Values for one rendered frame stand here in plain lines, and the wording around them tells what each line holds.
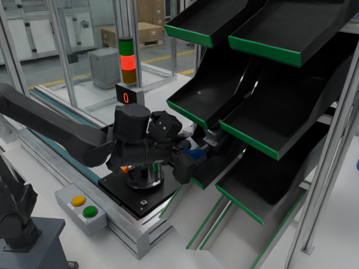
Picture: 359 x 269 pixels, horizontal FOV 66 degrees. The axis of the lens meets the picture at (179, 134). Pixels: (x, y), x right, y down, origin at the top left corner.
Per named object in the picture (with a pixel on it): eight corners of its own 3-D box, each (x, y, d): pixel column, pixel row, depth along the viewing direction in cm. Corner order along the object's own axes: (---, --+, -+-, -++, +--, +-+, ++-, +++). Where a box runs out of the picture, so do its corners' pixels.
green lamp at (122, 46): (125, 56, 94) (124, 42, 92) (117, 54, 97) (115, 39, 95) (137, 54, 97) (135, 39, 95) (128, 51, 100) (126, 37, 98)
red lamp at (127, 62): (127, 71, 97) (125, 57, 94) (118, 68, 100) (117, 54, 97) (138, 68, 100) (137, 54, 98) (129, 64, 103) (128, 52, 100)
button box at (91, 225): (90, 238, 86) (86, 224, 83) (57, 204, 98) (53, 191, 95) (108, 224, 91) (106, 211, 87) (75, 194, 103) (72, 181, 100)
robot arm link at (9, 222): (-6, 240, 60) (-17, 220, 57) (10, 209, 68) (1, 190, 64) (26, 236, 61) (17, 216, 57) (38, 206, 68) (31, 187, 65)
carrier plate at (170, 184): (141, 220, 86) (140, 215, 85) (98, 184, 100) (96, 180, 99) (191, 182, 101) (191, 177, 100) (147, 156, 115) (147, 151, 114)
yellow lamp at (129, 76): (129, 84, 100) (127, 71, 97) (120, 81, 102) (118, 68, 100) (139, 80, 103) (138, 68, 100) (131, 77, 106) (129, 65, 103)
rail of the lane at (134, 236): (139, 260, 84) (135, 237, 78) (21, 148, 136) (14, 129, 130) (152, 248, 87) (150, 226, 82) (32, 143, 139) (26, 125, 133)
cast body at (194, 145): (187, 174, 68) (177, 157, 63) (178, 163, 71) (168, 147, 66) (214, 154, 69) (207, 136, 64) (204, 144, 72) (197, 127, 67)
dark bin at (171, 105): (207, 131, 55) (196, 104, 50) (169, 108, 64) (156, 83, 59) (294, 50, 62) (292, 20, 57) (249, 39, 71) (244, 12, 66)
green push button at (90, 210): (88, 221, 85) (87, 216, 84) (82, 214, 88) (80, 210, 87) (99, 214, 88) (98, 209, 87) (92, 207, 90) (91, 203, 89)
